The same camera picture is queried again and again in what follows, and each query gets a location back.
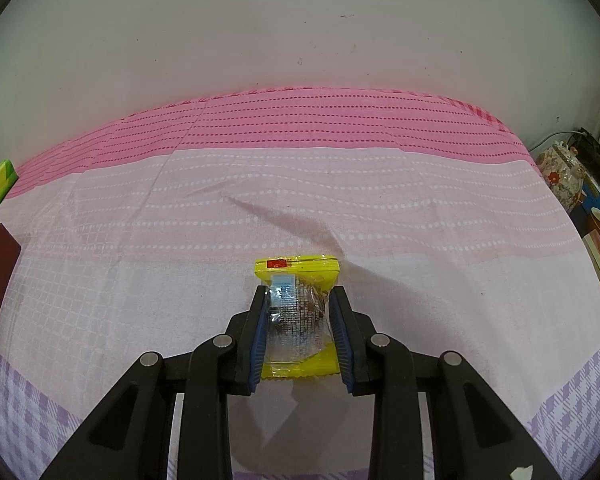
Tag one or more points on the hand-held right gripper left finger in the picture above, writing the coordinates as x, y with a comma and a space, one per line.
257, 342

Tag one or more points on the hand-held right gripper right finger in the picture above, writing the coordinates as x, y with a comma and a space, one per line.
341, 342

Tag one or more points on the yellow clear snack packet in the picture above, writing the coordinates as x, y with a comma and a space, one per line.
295, 270

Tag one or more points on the floral teapot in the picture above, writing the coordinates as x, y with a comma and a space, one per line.
562, 175

